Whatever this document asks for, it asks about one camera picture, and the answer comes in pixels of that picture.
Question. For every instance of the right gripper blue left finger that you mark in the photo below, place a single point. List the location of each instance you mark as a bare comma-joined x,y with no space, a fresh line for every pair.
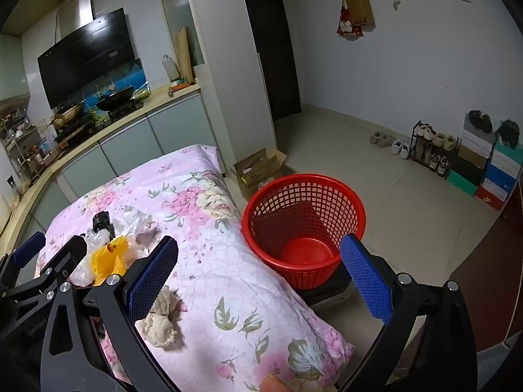
148,276

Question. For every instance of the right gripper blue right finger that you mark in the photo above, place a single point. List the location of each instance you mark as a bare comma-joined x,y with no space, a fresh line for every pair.
369,281

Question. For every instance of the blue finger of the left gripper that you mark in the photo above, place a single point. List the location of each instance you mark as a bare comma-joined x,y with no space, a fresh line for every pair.
30,248
65,261

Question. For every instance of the cream mesh rag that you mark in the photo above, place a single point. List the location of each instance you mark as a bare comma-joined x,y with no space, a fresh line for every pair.
160,326

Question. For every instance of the clear plastic bag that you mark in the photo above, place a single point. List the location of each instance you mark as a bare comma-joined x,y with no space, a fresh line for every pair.
133,224

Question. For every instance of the black plastic bag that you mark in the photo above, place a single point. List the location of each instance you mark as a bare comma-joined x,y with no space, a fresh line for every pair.
101,221

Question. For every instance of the person right hand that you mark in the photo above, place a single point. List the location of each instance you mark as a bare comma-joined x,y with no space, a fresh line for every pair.
272,383

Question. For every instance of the pink floral table cloth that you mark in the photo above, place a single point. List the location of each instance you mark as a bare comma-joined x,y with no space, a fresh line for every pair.
241,320

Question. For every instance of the red plastic mesh basket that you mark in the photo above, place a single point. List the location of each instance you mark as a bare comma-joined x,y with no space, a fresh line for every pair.
296,223

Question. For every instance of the white sneakers pair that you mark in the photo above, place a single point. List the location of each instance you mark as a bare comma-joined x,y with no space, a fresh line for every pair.
401,149

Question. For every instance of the golden pan on stove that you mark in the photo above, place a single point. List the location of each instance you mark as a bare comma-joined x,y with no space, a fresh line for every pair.
59,120

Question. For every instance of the beige slippers pair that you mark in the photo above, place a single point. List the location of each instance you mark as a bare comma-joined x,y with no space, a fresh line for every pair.
381,139

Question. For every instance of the black shoe rack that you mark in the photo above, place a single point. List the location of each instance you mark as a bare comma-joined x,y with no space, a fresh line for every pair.
435,151

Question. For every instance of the stack of shoe boxes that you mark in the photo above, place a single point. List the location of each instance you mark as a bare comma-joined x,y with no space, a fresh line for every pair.
488,163

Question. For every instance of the cardboard box on floor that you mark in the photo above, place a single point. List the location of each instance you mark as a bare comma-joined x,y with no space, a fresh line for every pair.
256,171

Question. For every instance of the black wok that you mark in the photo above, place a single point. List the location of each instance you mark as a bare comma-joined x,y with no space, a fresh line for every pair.
116,100

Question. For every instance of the white plastic bottle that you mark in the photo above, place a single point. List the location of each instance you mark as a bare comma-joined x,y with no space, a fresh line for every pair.
170,67

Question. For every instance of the black range hood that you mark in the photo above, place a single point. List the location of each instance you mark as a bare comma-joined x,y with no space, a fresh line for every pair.
84,55

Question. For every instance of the wooden cutting board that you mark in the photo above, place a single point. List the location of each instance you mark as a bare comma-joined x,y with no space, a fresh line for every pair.
183,55

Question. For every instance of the brown paper bag hanging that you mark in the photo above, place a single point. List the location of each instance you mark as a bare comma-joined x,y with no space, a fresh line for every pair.
360,12

